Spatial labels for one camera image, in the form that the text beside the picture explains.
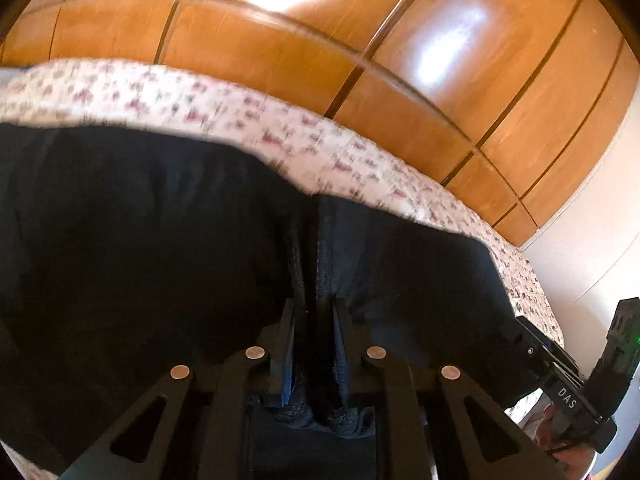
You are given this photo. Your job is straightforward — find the dark navy pants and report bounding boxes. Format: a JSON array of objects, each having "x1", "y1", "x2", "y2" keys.
[{"x1": 1, "y1": 124, "x2": 537, "y2": 479}]

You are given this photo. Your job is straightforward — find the person right hand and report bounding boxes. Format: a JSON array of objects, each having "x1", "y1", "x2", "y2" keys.
[{"x1": 530, "y1": 403, "x2": 597, "y2": 480}]

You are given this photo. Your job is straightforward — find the floral bedspread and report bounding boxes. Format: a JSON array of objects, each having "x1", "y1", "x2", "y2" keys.
[{"x1": 1, "y1": 60, "x2": 561, "y2": 479}]

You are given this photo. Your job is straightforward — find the wooden wardrobe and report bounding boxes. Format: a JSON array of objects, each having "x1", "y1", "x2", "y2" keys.
[{"x1": 1, "y1": 0, "x2": 639, "y2": 245}]

